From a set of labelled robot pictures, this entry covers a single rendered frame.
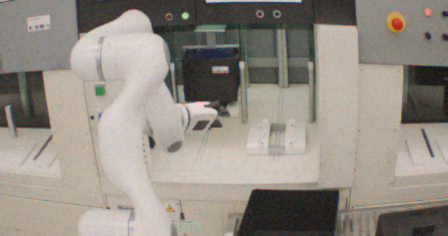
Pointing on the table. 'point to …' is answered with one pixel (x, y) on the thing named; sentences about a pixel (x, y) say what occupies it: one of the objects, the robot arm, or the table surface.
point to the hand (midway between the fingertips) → (219, 117)
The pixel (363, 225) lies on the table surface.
